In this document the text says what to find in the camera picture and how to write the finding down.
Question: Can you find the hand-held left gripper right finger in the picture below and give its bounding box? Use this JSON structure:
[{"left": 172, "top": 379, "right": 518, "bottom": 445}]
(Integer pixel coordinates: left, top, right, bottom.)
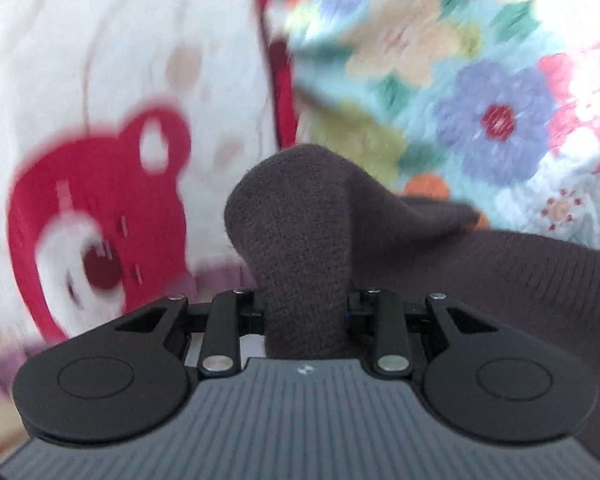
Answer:
[{"left": 346, "top": 287, "right": 498, "bottom": 380}]

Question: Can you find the floral blanket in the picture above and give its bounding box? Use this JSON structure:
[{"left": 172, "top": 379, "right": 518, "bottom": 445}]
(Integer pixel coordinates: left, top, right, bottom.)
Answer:
[{"left": 260, "top": 0, "right": 600, "bottom": 256}]

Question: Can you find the dark brown knit sweater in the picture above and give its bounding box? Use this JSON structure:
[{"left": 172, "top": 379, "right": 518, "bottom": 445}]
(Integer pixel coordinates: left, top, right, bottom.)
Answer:
[{"left": 222, "top": 142, "right": 600, "bottom": 441}]

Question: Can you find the white bear print quilt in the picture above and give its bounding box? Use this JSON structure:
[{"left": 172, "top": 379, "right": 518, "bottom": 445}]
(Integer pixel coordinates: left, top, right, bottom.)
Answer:
[{"left": 0, "top": 0, "right": 301, "bottom": 461}]

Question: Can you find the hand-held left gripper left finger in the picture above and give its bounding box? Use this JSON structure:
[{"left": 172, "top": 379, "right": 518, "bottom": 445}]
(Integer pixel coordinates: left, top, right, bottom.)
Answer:
[{"left": 114, "top": 287, "right": 267, "bottom": 379}]

